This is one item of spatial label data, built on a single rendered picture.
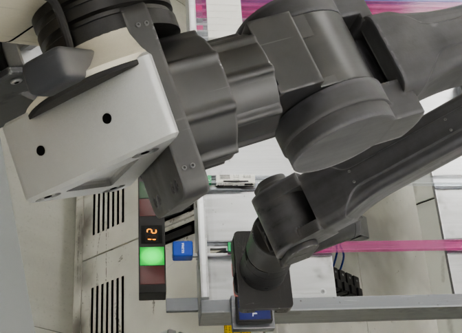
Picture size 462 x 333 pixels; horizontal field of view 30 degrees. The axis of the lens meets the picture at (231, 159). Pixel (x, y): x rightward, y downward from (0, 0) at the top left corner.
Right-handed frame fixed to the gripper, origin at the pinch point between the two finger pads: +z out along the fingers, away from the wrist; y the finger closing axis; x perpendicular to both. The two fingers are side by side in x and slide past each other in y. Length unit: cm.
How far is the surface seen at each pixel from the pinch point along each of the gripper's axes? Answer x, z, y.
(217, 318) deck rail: 2.9, 13.9, 1.9
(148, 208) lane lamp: 12.4, 13.4, 19.5
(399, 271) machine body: -48, 74, 32
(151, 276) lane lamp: 12.3, 13.6, 8.5
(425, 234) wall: -102, 184, 91
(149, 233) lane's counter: 12.4, 13.5, 15.4
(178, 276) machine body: 5, 57, 26
